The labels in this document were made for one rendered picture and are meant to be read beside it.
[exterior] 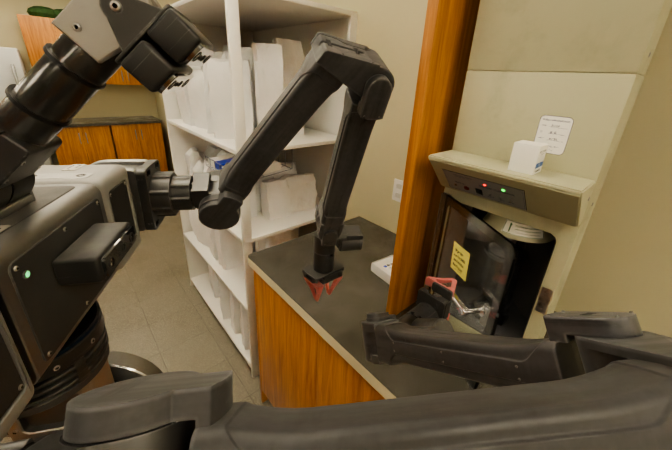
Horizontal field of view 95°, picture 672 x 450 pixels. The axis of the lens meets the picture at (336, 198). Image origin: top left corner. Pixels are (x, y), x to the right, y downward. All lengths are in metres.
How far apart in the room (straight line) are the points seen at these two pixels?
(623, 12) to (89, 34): 0.80
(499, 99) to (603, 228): 0.62
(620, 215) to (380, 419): 1.12
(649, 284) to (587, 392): 1.07
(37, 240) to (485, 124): 0.84
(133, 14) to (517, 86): 0.73
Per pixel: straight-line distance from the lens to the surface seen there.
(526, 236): 0.91
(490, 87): 0.86
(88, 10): 0.38
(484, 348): 0.43
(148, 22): 0.36
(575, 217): 0.78
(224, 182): 0.61
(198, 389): 0.24
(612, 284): 1.35
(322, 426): 0.23
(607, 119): 0.80
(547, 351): 0.39
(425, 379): 0.98
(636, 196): 1.26
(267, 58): 1.60
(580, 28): 0.82
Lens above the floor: 1.68
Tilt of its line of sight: 21 degrees down
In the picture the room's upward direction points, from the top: 3 degrees clockwise
